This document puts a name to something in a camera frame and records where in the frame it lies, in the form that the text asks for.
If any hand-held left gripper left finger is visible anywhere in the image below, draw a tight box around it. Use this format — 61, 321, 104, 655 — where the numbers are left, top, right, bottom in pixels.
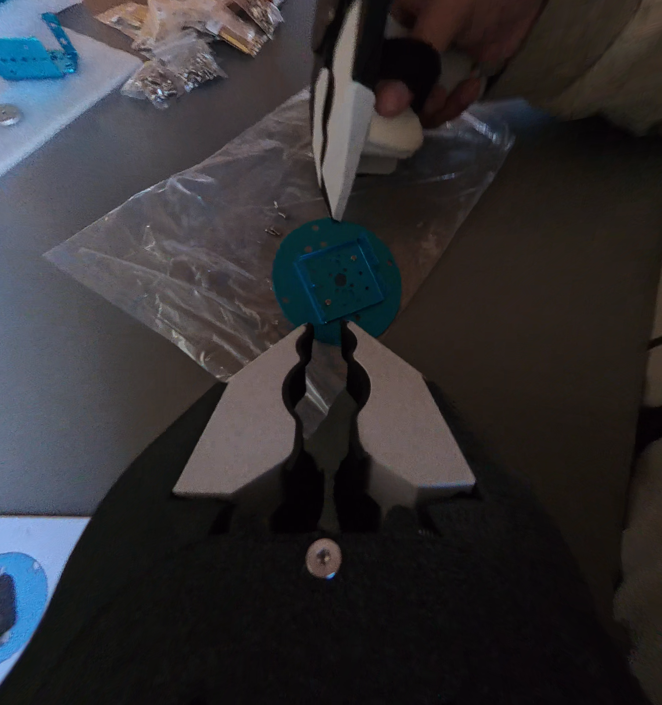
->
172, 324, 316, 505

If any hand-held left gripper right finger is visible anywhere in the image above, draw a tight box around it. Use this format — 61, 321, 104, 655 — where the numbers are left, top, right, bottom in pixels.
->
344, 322, 477, 507

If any person's right hand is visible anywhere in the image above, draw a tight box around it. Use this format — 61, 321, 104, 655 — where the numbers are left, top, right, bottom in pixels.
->
375, 0, 547, 130

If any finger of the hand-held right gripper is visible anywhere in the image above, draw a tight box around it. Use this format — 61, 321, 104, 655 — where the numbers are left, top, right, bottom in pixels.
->
324, 0, 377, 219
310, 0, 338, 214

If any person's right forearm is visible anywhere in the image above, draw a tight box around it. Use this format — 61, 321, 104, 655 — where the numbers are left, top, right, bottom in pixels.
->
491, 0, 662, 135

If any blue multi-hole box bracket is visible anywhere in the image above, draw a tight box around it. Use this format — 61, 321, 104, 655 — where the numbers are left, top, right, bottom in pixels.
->
0, 11, 79, 82

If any white foam tray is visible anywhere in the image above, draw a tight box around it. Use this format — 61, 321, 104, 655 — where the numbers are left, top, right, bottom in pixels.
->
0, 0, 144, 194

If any clear plastic bag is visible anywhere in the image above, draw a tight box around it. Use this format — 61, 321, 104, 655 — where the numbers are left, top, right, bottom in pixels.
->
43, 91, 516, 436

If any pile of screw bags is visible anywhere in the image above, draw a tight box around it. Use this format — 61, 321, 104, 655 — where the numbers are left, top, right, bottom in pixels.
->
97, 0, 285, 108

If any black shoulder strap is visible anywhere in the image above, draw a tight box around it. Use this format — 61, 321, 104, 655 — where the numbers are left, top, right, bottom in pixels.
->
636, 330, 662, 447

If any grey desk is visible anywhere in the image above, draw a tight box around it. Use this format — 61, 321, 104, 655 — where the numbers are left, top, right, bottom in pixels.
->
0, 0, 662, 607

